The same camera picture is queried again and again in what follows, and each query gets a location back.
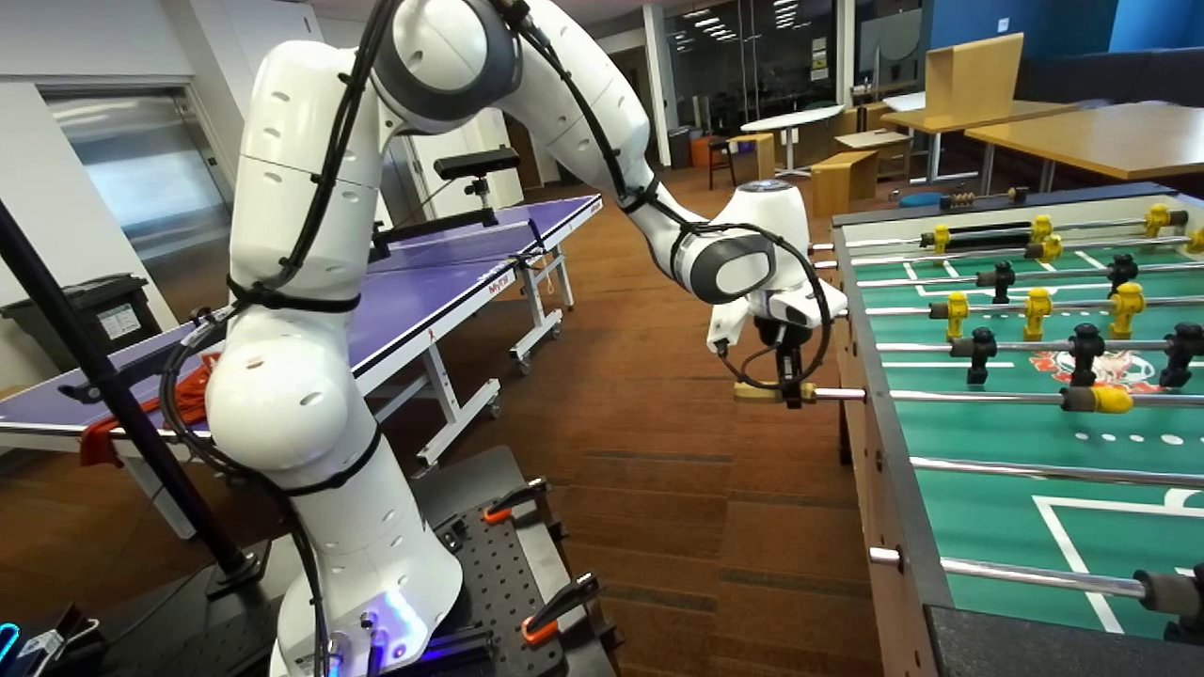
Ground black camera stand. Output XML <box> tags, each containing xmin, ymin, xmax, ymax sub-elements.
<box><xmin>370</xmin><ymin>142</ymin><xmax>528</xmax><ymax>256</ymax></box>

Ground blue ping pong table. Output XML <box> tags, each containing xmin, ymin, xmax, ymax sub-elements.
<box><xmin>0</xmin><ymin>185</ymin><xmax>606</xmax><ymax>474</ymax></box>

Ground foosball rod with wooden handle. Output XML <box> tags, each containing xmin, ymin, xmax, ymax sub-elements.
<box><xmin>728</xmin><ymin>375</ymin><xmax>1204</xmax><ymax>418</ymax></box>

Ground orange black clamp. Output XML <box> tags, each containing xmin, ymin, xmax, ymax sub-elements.
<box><xmin>478</xmin><ymin>474</ymin><xmax>554</xmax><ymax>529</ymax></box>
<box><xmin>515</xmin><ymin>568</ymin><xmax>606</xmax><ymax>652</ymax></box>

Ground red cloth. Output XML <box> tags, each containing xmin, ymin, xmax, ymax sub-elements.
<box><xmin>74</xmin><ymin>354</ymin><xmax>226</xmax><ymax>472</ymax></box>

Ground bare steel foosball rod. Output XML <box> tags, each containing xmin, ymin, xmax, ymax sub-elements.
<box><xmin>905</xmin><ymin>453</ymin><xmax>1204</xmax><ymax>492</ymax></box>

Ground black box with label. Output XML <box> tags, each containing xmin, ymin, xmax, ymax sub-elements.
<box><xmin>42</xmin><ymin>271</ymin><xmax>169</xmax><ymax>384</ymax></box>

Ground foosball rod three yellow players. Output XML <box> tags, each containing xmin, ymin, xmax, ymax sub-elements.
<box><xmin>860</xmin><ymin>280</ymin><xmax>1204</xmax><ymax>345</ymax></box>

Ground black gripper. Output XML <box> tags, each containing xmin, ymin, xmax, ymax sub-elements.
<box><xmin>752</xmin><ymin>311</ymin><xmax>817</xmax><ymax>409</ymax></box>

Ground black tripod pole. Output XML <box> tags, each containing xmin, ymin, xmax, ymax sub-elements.
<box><xmin>0</xmin><ymin>200</ymin><xmax>269</xmax><ymax>593</ymax></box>

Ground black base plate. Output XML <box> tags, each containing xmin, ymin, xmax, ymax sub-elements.
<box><xmin>70</xmin><ymin>444</ymin><xmax>626</xmax><ymax>677</ymax></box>

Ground white round table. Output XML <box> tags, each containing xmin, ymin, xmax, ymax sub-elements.
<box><xmin>738</xmin><ymin>101</ymin><xmax>846</xmax><ymax>182</ymax></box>

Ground foosball rod one black player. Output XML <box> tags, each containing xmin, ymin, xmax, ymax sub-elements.
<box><xmin>866</xmin><ymin>543</ymin><xmax>1204</xmax><ymax>631</ymax></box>

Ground black perforated breadboard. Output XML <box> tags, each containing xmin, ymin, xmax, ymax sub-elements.
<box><xmin>425</xmin><ymin>489</ymin><xmax>621</xmax><ymax>677</ymax></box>

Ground foosball rod two black players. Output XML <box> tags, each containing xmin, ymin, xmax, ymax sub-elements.
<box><xmin>859</xmin><ymin>251</ymin><xmax>1204</xmax><ymax>304</ymax></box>

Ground foosball rod yellow goalkeeper players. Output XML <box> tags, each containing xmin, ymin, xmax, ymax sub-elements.
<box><xmin>917</xmin><ymin>200</ymin><xmax>1204</xmax><ymax>264</ymax></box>

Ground wooden table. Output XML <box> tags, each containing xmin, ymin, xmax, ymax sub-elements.
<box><xmin>959</xmin><ymin>98</ymin><xmax>1204</xmax><ymax>196</ymax></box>

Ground foosball rod three black players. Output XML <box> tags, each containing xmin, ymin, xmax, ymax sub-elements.
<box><xmin>875</xmin><ymin>320</ymin><xmax>1204</xmax><ymax>395</ymax></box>

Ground green foosball table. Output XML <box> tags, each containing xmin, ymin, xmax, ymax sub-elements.
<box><xmin>819</xmin><ymin>185</ymin><xmax>1204</xmax><ymax>677</ymax></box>

